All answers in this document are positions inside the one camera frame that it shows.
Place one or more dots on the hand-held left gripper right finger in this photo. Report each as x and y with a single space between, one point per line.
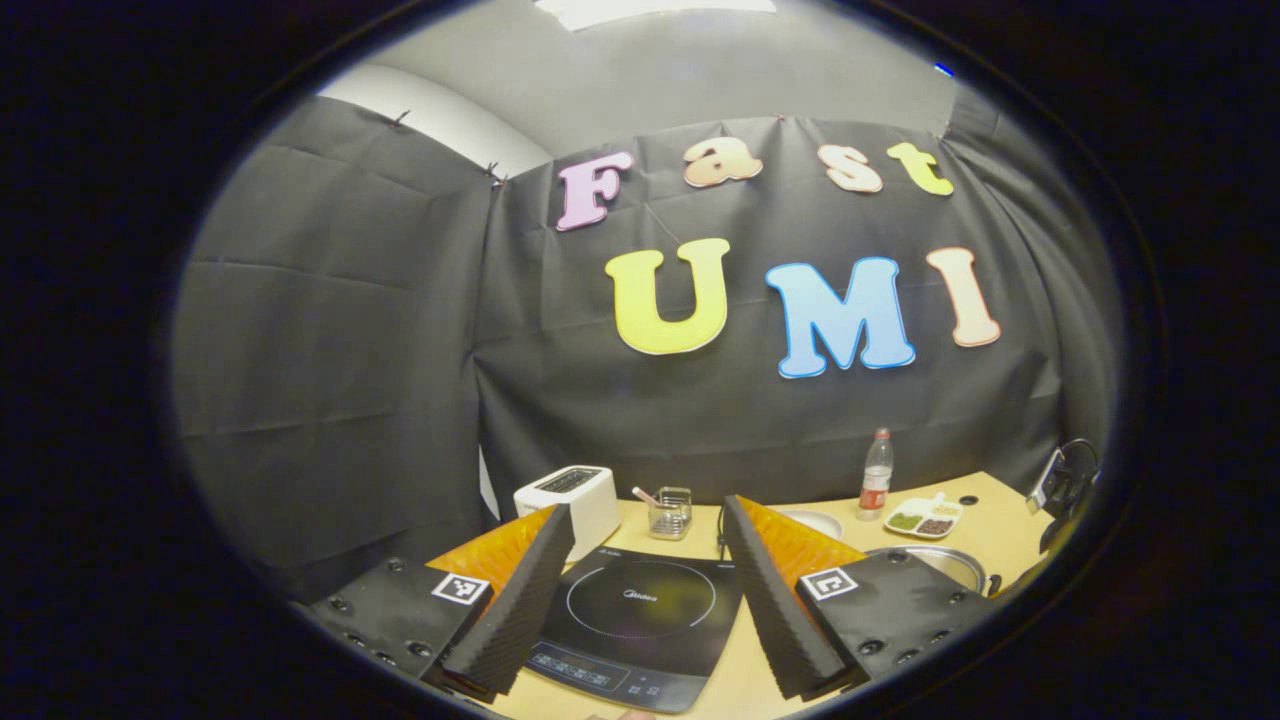
770 600

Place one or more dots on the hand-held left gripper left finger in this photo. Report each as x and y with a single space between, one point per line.
525 600

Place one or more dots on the black induction cooktop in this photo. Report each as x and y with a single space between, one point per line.
640 620

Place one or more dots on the stainless steel pot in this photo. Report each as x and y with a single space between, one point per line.
940 562

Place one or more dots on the white round plate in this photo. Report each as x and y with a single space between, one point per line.
815 522

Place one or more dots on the white toaster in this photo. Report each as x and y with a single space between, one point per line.
580 495

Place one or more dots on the dark red beans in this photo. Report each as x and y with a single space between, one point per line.
935 526

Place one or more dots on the white divided dish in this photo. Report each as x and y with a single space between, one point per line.
925 510

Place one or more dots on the green mung beans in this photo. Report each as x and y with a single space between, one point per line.
903 521

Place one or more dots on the pink striped straw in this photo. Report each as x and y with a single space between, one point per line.
644 495

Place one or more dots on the clear plastic water bottle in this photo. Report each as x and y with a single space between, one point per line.
876 480

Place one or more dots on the black backdrop cloth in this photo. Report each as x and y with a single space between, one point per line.
350 350

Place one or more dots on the ceiling light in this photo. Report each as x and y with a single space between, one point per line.
650 8

